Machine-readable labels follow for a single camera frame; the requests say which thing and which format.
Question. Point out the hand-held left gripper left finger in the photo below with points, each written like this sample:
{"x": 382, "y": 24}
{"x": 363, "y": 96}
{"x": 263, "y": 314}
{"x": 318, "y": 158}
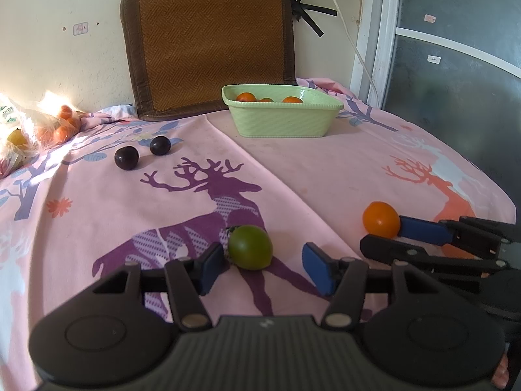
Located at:
{"x": 211, "y": 266}

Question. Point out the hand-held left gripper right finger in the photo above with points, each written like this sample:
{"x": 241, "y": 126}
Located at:
{"x": 317, "y": 269}

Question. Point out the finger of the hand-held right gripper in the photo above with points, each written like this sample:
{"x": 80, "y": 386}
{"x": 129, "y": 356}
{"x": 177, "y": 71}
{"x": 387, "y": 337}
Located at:
{"x": 390, "y": 246}
{"x": 423, "y": 230}

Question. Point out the orange tomato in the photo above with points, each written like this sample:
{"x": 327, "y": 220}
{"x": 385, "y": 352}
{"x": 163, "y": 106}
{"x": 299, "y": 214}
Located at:
{"x": 380, "y": 220}

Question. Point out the green tomato with stem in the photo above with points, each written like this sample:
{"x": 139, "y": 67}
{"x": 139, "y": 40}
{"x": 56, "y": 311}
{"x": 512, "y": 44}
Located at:
{"x": 249, "y": 247}

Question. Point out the light green ribbed basin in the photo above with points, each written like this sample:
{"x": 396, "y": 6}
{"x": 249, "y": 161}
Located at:
{"x": 281, "y": 122}

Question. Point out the person's right hand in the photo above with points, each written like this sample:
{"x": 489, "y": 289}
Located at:
{"x": 500, "y": 374}

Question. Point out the pink deer print sheet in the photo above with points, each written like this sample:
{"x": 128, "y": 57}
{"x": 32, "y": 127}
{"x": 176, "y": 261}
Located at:
{"x": 325, "y": 171}

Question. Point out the dark purple plum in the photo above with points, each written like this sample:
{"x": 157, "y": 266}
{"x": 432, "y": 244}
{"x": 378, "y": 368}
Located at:
{"x": 160, "y": 146}
{"x": 126, "y": 158}

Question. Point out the frosted glass sliding door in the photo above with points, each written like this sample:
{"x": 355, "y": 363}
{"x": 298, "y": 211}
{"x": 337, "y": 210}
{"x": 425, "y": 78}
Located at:
{"x": 447, "y": 89}

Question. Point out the white door sticker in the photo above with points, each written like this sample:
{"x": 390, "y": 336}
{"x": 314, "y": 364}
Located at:
{"x": 434, "y": 59}

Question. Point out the bagged tangerine pile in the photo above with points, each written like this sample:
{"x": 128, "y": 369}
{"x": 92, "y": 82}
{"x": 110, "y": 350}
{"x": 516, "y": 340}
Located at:
{"x": 61, "y": 128}

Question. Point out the pink door sticker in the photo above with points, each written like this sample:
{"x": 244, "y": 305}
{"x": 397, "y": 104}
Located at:
{"x": 430, "y": 18}

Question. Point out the brown woven seat cushion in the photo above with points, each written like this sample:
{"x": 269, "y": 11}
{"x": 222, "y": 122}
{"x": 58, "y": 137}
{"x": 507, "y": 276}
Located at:
{"x": 211, "y": 40}

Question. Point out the yellow fruit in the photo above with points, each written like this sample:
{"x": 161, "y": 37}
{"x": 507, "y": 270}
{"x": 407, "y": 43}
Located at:
{"x": 17, "y": 137}

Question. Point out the clear plastic bag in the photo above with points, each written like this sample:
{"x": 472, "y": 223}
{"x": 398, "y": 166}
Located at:
{"x": 24, "y": 124}

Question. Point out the black tape strips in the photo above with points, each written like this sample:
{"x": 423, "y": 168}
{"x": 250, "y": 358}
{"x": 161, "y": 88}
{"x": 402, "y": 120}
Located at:
{"x": 309, "y": 10}

